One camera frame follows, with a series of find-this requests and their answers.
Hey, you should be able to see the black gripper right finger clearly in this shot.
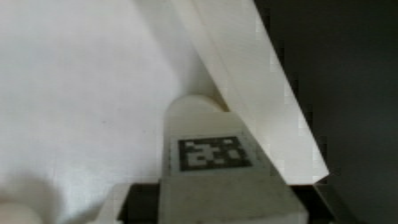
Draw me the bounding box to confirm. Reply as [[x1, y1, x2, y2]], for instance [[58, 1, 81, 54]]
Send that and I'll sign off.
[[291, 179, 360, 224]]

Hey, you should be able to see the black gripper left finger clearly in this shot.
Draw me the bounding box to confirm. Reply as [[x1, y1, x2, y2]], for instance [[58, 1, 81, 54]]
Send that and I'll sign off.
[[90, 182, 163, 224]]

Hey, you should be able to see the white leg with tag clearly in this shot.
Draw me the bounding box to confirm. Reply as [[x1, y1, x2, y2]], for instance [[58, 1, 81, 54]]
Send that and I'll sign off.
[[158, 95, 309, 224]]

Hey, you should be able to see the white square tabletop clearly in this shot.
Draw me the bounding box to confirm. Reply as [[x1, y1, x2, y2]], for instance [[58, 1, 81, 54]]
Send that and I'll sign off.
[[0, 0, 328, 224]]

